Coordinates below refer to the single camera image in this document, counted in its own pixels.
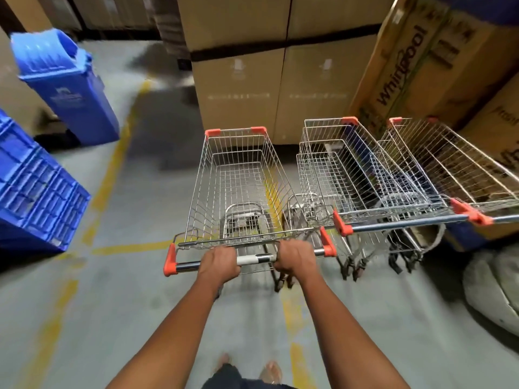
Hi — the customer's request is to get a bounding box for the person's left hand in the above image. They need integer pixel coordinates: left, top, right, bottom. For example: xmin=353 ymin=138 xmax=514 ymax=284
xmin=196 ymin=246 xmax=242 ymax=286

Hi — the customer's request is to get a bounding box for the person's right hand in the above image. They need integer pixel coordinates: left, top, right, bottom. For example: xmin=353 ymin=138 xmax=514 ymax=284
xmin=274 ymin=238 xmax=317 ymax=286

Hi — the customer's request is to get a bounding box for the silver wire shopping cart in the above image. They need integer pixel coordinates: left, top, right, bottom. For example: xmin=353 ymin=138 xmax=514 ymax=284
xmin=163 ymin=126 xmax=337 ymax=294
xmin=377 ymin=116 xmax=519 ymax=276
xmin=287 ymin=116 xmax=474 ymax=282

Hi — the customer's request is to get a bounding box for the person's right forearm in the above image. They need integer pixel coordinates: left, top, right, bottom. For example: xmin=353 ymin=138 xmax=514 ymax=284
xmin=298 ymin=275 xmax=400 ymax=389

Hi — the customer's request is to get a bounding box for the person's left forearm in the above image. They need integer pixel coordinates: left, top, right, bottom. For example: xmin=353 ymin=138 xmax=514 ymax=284
xmin=106 ymin=275 xmax=228 ymax=389

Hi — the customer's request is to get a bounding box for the person's right sandalled foot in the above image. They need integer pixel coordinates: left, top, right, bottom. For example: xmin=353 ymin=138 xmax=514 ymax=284
xmin=261 ymin=360 xmax=283 ymax=385

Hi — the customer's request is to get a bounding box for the stack of blue plastic crates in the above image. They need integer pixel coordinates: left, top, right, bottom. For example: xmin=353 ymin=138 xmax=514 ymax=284
xmin=0 ymin=109 xmax=92 ymax=254

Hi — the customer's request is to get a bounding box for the large white woven sack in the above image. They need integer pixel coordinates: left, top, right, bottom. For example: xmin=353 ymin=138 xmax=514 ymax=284
xmin=462 ymin=243 xmax=519 ymax=338

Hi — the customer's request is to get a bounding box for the wooden pallet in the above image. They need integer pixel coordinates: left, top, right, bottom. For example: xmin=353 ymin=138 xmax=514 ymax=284
xmin=34 ymin=132 xmax=82 ymax=152

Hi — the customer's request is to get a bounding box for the blue plastic trash bin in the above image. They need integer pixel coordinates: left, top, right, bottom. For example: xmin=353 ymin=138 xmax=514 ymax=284
xmin=10 ymin=29 xmax=121 ymax=147

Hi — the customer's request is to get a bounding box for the pale tall cardboard box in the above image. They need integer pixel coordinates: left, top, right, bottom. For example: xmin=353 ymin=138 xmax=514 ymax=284
xmin=0 ymin=26 xmax=62 ymax=134

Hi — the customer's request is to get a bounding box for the brown plain cardboard box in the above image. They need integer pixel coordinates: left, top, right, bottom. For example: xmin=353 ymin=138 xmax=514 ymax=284
xmin=14 ymin=0 xmax=54 ymax=33

